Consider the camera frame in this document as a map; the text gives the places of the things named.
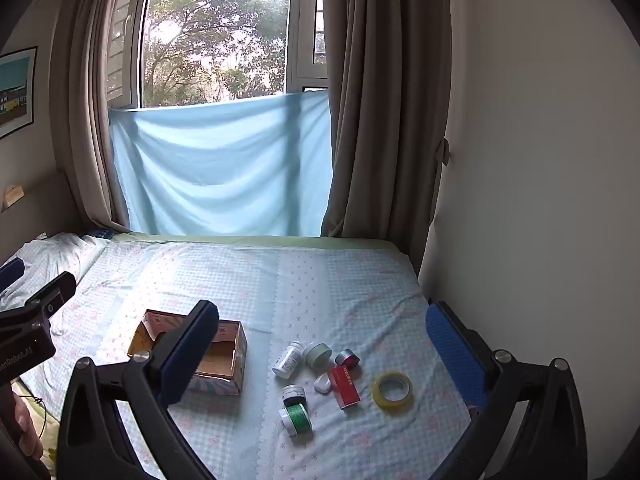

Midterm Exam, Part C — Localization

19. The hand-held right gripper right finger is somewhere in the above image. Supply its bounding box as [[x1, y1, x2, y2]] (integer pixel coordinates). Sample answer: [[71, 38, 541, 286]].
[[425, 301, 590, 480]]

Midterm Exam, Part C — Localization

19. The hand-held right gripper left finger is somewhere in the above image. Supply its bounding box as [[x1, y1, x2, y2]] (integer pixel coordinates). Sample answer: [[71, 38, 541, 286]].
[[56, 300, 221, 480]]

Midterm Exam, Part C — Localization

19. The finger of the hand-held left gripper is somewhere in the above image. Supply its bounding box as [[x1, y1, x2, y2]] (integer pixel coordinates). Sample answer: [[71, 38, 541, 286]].
[[0, 258, 25, 295], [25, 271, 78, 320]]

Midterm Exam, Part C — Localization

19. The cardboard box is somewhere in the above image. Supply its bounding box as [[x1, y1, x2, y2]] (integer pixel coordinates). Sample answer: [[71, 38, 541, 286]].
[[127, 309, 248, 395]]

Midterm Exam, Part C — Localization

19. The yellow tape roll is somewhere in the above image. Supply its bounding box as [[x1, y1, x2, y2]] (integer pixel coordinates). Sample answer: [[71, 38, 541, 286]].
[[372, 371, 415, 411]]

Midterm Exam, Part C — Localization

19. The white pill bottle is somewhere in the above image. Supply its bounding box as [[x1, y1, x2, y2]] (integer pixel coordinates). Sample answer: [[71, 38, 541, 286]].
[[272, 341, 306, 379]]

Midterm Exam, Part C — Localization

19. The red carton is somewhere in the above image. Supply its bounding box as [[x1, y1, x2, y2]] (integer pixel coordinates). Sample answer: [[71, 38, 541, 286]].
[[327, 365, 362, 410]]

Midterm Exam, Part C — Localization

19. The green jar with white lid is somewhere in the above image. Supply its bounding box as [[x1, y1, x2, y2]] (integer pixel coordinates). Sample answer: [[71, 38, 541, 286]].
[[278, 403, 314, 437]]

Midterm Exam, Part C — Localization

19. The person's left hand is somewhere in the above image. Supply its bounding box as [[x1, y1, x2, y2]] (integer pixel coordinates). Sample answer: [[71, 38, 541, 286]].
[[11, 394, 45, 461]]

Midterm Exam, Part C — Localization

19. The white floral pillow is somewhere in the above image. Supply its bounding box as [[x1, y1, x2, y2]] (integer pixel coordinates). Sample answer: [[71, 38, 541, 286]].
[[0, 232, 111, 311]]

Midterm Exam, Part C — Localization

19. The pale green mattress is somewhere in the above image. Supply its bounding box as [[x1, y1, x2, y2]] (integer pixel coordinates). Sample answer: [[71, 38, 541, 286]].
[[110, 232, 401, 253]]

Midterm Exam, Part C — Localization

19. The pale green cream jar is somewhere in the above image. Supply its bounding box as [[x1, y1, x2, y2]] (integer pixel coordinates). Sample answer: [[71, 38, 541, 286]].
[[304, 342, 335, 371]]

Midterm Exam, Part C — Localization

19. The checkered floral bed sheet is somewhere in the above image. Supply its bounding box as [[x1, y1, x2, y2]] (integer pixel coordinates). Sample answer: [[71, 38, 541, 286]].
[[0, 232, 481, 480]]

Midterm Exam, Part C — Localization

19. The brown curtain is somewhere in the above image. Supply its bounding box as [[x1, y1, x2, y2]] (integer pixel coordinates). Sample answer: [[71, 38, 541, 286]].
[[320, 0, 453, 273], [47, 0, 158, 233]]

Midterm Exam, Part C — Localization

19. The light blue hanging cloth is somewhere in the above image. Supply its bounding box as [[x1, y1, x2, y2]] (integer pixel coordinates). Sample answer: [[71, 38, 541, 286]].
[[109, 89, 332, 237]]

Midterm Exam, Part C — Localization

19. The window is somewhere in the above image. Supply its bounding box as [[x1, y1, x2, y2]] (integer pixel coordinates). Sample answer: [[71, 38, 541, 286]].
[[107, 0, 331, 110]]

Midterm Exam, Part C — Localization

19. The framed wall poster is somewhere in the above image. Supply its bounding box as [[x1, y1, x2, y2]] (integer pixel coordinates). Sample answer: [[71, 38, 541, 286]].
[[0, 46, 39, 140]]

